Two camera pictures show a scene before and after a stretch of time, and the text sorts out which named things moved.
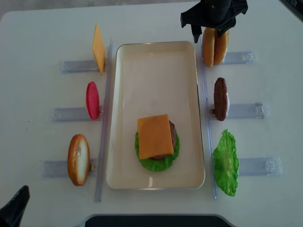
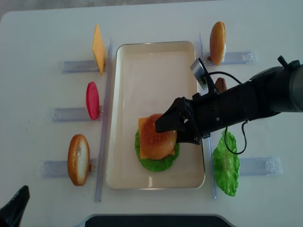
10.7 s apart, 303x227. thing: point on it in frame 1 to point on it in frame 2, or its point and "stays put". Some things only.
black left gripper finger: x=11 y=214 stays put
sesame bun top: x=208 y=46 to x=156 y=145
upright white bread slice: x=78 y=159 stays put
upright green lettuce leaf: x=226 y=163 stays put
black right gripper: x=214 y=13 to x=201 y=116
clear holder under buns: x=232 y=57 stays put
